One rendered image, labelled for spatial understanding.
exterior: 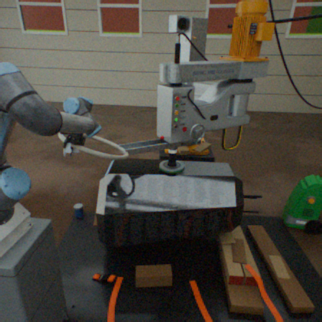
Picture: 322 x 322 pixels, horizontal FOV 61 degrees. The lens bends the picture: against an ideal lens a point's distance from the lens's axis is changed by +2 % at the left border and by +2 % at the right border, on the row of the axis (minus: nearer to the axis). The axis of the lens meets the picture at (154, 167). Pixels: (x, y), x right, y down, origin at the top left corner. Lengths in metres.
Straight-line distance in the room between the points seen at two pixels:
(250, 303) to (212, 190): 0.88
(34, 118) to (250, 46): 1.83
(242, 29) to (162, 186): 1.37
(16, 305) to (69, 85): 7.75
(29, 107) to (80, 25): 7.76
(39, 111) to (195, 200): 1.54
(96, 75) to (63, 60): 1.04
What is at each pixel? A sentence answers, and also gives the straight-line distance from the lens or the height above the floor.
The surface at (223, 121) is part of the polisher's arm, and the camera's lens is 2.36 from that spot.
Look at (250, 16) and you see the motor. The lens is 2.41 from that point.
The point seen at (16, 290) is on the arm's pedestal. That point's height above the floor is 0.69.
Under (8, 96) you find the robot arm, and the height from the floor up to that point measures 1.70.
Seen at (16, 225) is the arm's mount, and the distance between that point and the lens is 1.69.
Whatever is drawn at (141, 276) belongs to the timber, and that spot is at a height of 0.13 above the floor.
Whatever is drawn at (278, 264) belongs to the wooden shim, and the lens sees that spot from 2.75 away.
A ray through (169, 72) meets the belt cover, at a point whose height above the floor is 1.67.
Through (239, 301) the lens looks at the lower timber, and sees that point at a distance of 2.37.
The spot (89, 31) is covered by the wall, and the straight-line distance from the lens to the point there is 8.60.
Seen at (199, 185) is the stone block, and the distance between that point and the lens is 2.26.
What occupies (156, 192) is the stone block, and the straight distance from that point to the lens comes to 2.21.
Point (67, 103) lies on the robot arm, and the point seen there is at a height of 1.56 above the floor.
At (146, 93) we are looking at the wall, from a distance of 8.32.
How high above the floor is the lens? 1.88
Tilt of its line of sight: 26 degrees down
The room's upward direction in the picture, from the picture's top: 1 degrees clockwise
